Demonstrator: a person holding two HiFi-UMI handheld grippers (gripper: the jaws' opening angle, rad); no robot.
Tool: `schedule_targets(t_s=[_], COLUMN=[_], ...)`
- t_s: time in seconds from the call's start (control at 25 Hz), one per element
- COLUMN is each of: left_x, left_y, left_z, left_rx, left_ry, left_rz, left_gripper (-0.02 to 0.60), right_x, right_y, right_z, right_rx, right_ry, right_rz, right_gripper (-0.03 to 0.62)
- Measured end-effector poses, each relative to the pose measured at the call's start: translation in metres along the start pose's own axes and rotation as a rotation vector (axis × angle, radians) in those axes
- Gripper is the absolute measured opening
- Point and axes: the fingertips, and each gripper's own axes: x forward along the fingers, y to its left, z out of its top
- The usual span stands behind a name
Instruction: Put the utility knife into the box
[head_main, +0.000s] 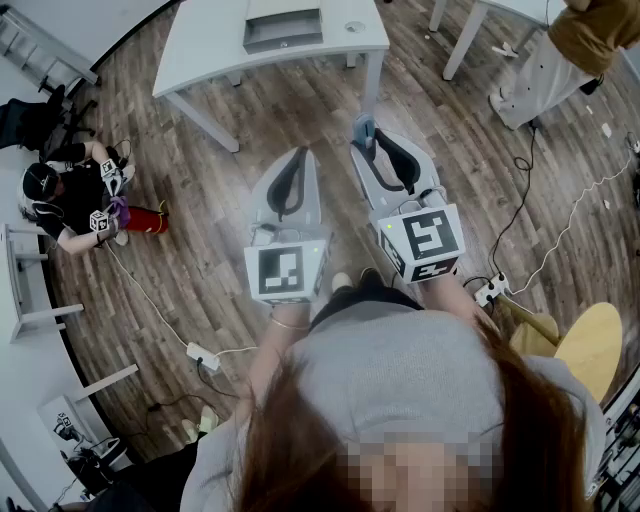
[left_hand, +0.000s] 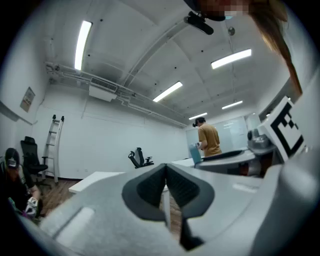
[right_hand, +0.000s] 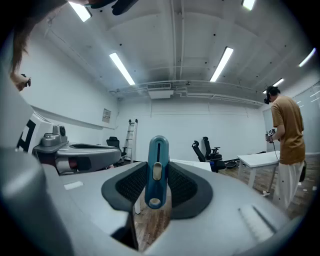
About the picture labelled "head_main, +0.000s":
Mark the round wooden stool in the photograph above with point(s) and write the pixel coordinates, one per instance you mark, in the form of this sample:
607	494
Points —
590	345

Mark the white shelf unit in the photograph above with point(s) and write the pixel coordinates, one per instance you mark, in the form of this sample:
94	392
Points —
30	45

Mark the person's right forearm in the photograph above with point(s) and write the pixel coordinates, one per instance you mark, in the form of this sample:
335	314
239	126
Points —
450	300

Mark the person's shoe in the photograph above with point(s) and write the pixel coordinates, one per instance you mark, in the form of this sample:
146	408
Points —
341	280
370	275

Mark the black office chair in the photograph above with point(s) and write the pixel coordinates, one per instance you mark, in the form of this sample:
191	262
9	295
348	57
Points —
20	120

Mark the white table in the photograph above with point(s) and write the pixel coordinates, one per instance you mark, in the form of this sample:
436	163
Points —
520	7
210	50

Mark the white desk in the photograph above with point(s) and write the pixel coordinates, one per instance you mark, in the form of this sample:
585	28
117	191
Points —
100	382

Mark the white desk frame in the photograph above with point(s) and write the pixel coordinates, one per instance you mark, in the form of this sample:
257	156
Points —
40	315

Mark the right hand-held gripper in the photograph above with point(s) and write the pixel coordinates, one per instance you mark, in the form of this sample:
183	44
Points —
425	235

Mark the person's black trousers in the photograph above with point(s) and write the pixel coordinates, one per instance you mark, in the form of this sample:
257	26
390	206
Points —
360	297

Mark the person's right shoe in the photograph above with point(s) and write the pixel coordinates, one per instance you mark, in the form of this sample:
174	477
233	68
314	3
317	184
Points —
370	275

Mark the grey drawer box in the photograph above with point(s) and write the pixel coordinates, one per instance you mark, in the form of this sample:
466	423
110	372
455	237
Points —
282	30

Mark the person's left forearm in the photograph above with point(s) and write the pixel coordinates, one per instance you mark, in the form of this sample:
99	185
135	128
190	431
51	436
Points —
272	350

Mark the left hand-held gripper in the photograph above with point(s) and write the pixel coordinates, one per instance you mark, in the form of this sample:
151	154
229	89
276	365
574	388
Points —
280	270

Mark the white power strip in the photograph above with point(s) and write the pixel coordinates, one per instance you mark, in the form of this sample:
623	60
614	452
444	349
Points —
202	356
492	289

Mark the purple cloth object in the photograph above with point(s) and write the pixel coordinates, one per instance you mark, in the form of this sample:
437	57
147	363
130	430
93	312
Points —
120	210

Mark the person's grey sweater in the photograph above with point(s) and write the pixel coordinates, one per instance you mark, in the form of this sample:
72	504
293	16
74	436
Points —
390	360

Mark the grey hand-held gripper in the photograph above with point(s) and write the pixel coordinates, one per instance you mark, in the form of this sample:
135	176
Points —
65	425

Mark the red fire extinguisher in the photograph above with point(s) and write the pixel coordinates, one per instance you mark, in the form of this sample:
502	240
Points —
147	220

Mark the person's left shoe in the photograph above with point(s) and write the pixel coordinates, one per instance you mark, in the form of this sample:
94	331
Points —
341	280

